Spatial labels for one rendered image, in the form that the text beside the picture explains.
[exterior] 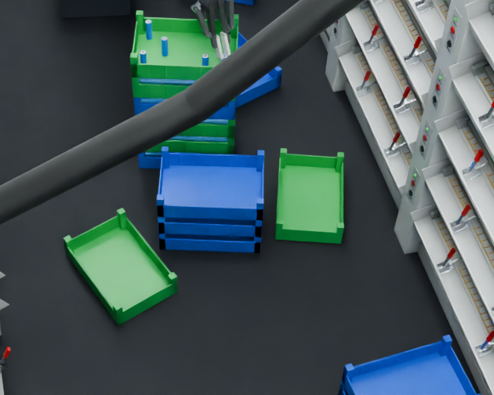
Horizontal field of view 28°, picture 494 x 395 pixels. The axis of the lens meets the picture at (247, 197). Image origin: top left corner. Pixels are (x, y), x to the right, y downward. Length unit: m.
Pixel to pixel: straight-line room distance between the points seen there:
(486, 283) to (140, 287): 0.99
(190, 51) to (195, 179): 0.38
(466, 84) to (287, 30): 1.81
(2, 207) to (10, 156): 2.53
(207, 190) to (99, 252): 0.37
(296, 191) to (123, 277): 0.61
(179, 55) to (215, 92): 2.26
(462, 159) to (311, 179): 0.74
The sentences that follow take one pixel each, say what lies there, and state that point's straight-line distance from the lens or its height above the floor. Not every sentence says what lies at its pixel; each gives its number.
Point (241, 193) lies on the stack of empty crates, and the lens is 2.87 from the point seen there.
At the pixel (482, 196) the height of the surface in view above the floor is 0.55.
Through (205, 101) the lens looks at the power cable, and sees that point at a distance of 0.66.
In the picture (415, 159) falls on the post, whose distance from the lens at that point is 2.76.
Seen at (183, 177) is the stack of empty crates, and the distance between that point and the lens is 2.91.
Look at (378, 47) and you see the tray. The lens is 3.03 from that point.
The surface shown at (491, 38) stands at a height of 0.93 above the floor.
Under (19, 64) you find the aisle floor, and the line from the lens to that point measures 3.53.
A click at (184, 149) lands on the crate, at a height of 0.10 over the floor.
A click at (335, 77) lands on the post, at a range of 3.35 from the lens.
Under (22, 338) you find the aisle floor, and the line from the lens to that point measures 2.83.
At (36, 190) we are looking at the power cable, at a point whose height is 1.86.
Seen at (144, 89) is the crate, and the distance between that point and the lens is 2.89.
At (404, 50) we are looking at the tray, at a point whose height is 0.55.
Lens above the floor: 2.40
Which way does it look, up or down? 51 degrees down
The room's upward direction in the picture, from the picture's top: 3 degrees clockwise
